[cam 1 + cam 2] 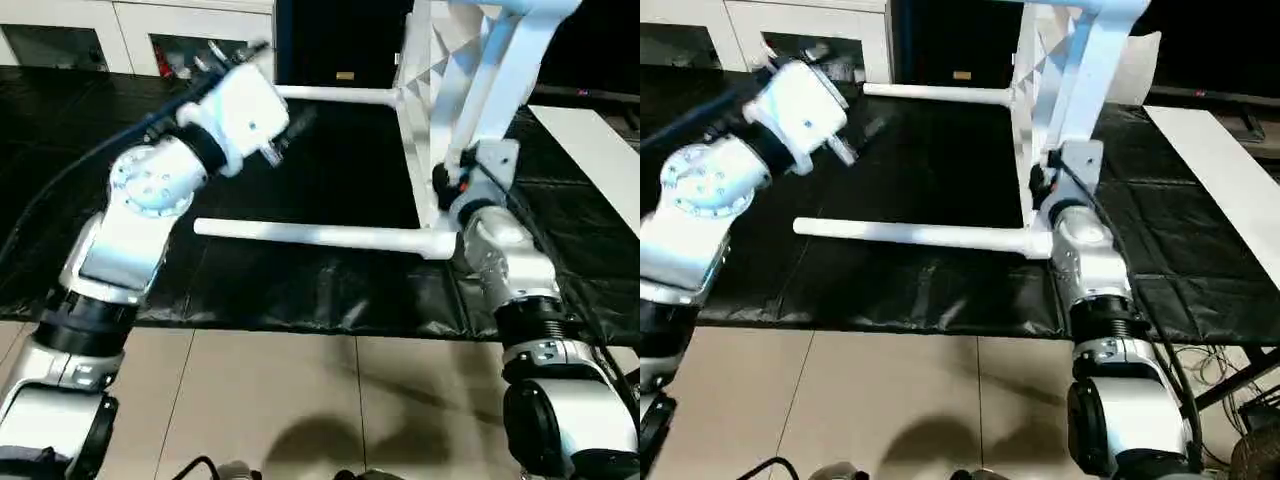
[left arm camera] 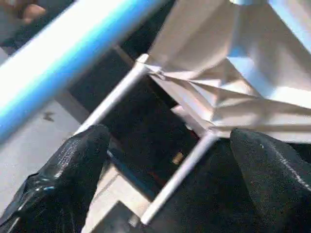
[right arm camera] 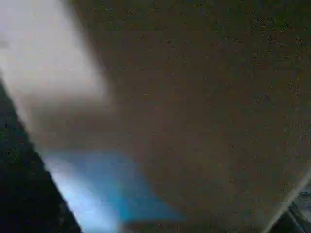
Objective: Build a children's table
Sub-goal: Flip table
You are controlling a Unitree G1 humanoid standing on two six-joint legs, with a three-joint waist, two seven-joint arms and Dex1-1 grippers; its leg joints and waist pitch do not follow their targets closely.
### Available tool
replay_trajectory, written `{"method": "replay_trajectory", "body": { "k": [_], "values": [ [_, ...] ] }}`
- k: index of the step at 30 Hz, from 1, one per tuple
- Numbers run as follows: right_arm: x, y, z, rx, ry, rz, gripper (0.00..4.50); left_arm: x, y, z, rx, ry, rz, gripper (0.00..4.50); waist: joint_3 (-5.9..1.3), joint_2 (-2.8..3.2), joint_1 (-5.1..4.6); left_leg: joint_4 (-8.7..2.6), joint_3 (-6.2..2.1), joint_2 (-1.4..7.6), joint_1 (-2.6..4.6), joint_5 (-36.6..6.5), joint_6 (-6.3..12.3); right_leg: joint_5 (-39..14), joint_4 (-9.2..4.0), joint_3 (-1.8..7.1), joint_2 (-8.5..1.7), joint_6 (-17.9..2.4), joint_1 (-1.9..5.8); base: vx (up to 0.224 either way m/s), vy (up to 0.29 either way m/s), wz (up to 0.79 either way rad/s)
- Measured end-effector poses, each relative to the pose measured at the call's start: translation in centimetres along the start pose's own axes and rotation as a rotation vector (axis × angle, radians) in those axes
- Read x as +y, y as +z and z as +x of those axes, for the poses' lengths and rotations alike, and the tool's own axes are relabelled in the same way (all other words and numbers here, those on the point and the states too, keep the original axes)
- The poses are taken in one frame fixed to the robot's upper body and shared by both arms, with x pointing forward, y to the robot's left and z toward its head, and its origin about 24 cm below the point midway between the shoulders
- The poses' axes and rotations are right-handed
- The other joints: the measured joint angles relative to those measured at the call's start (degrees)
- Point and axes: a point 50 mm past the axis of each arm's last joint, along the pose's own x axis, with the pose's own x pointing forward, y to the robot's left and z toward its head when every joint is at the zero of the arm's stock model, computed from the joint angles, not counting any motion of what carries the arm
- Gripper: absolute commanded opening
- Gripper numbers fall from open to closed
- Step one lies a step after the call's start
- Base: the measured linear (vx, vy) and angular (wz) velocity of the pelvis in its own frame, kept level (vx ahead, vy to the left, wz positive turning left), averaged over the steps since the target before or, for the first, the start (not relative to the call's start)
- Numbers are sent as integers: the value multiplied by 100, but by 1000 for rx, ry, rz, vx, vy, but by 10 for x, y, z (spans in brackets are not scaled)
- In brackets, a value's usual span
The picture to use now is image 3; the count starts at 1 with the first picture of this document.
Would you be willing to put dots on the white plastic table top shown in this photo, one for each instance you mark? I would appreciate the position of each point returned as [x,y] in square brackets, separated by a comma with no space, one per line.
[170,107]

